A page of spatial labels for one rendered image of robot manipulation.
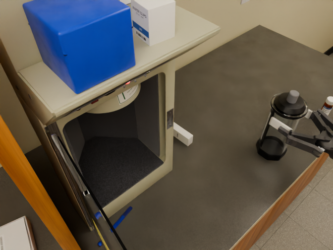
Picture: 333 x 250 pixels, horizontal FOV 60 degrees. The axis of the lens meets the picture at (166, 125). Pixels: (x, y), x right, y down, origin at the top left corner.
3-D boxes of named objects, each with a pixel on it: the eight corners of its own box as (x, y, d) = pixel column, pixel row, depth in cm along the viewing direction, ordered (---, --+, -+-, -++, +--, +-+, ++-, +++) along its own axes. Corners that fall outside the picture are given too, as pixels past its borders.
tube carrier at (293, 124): (249, 146, 103) (264, 102, 88) (267, 131, 108) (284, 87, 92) (275, 165, 98) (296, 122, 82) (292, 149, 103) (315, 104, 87)
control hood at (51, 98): (36, 119, 49) (14, 71, 42) (176, 48, 64) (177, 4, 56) (70, 160, 43) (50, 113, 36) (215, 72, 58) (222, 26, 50)
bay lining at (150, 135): (53, 158, 92) (9, 66, 66) (120, 119, 104) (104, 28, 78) (95, 213, 79) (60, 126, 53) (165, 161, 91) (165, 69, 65)
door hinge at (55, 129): (87, 223, 80) (42, 128, 51) (95, 218, 81) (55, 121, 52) (90, 227, 79) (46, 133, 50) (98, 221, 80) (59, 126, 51)
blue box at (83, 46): (42, 62, 43) (20, 3, 36) (99, 38, 48) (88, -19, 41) (76, 95, 38) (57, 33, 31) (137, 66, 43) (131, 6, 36)
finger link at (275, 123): (289, 135, 87) (288, 137, 86) (269, 122, 90) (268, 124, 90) (292, 129, 84) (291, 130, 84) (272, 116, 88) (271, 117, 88)
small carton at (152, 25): (133, 33, 49) (130, -3, 44) (157, 24, 51) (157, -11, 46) (149, 46, 46) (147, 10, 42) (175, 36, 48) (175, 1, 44)
